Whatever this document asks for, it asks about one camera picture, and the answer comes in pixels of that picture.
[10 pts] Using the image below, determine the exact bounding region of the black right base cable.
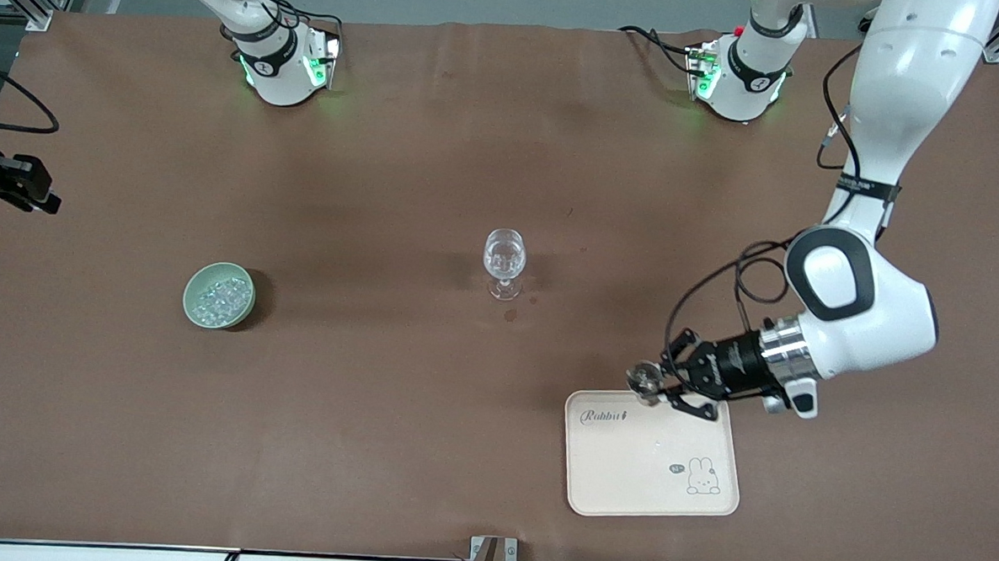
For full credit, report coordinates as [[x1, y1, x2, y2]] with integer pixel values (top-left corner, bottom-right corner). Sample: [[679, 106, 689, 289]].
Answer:
[[223, 0, 345, 47]]

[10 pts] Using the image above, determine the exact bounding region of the brown table cover mat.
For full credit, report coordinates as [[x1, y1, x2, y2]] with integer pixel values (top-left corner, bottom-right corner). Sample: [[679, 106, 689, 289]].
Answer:
[[0, 0, 999, 561]]

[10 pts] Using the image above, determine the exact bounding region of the pale green ceramic bowl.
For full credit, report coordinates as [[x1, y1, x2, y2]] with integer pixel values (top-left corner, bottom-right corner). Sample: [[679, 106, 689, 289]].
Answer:
[[181, 260, 259, 331]]

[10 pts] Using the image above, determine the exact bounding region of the pile of clear ice cubes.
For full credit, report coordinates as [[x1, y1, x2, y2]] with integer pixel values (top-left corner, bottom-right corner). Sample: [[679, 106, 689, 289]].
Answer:
[[191, 275, 252, 328]]

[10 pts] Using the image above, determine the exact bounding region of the black left base cable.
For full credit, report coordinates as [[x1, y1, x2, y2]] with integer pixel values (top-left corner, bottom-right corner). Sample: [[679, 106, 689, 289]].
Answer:
[[617, 24, 705, 77]]

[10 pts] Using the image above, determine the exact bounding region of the grey metal mount bracket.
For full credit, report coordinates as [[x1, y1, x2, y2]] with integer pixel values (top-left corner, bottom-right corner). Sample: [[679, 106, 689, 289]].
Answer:
[[469, 535, 519, 561]]

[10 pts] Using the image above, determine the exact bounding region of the steel double-ended jigger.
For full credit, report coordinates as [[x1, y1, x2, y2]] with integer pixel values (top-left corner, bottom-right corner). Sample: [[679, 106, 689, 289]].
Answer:
[[625, 362, 667, 407]]

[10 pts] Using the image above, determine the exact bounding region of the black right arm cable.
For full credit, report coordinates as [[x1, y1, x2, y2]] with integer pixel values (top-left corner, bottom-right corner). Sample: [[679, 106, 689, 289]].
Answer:
[[0, 51, 63, 136]]

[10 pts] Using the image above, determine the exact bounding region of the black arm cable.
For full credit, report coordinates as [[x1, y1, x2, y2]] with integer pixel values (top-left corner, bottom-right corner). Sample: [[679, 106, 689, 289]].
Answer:
[[0, 51, 63, 136], [663, 37, 867, 368]]

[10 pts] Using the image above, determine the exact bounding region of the clear stemmed wine glass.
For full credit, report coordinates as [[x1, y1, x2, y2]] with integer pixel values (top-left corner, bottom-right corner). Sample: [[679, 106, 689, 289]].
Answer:
[[481, 227, 530, 302]]

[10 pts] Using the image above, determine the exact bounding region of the cream rabbit print tray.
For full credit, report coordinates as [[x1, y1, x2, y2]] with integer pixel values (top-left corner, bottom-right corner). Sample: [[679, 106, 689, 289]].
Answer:
[[560, 384, 745, 524]]

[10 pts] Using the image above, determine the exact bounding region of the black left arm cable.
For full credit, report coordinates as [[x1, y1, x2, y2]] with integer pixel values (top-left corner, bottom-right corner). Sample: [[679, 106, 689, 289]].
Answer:
[[663, 37, 867, 368]]

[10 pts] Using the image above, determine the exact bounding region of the black base cable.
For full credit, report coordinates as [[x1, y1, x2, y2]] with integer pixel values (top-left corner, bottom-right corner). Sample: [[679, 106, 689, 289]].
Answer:
[[223, 0, 345, 47], [617, 24, 705, 77]]

